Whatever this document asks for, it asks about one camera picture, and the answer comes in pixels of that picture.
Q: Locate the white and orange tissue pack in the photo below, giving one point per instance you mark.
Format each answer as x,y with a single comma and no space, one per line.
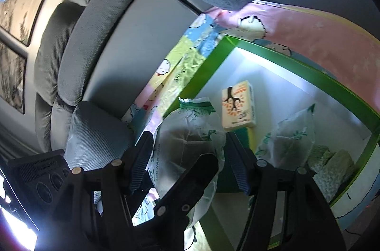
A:
237,105

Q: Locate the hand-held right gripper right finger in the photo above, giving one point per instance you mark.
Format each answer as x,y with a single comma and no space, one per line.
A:
237,171

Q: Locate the green and white box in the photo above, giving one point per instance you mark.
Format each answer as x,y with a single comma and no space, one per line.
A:
267,73

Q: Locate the clear plastic bag green print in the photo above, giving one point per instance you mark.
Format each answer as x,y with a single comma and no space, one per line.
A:
184,138
291,138

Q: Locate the yellow sponge with green scourer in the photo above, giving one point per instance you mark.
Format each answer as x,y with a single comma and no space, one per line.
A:
252,138

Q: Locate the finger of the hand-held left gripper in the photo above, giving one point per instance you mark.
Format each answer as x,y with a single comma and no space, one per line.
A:
193,179

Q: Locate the cartoon printed blanket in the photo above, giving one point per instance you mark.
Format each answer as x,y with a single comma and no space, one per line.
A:
311,37

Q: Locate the grey sofa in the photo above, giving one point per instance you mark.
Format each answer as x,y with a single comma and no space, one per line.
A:
142,31

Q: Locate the grey-green towel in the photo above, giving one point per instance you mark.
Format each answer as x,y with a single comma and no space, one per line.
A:
335,174

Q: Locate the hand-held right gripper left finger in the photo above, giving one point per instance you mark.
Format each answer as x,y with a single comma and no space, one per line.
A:
139,168

